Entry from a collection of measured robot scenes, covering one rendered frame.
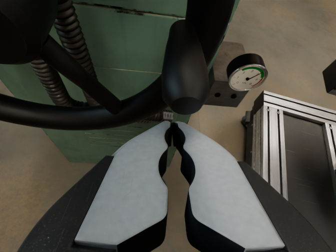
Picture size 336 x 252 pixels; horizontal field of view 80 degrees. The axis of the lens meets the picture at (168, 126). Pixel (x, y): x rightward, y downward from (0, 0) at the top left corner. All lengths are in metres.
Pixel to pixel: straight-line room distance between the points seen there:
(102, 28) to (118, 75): 0.10
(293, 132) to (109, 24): 0.85
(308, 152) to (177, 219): 0.60
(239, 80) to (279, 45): 1.47
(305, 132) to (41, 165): 1.14
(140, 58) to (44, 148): 0.75
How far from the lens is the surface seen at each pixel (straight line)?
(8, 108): 0.27
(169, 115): 0.39
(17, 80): 0.55
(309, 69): 1.78
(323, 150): 1.06
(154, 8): 0.35
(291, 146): 0.97
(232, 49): 0.48
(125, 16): 0.36
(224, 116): 1.16
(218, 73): 0.42
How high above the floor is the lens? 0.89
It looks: 59 degrees down
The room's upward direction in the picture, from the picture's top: 15 degrees clockwise
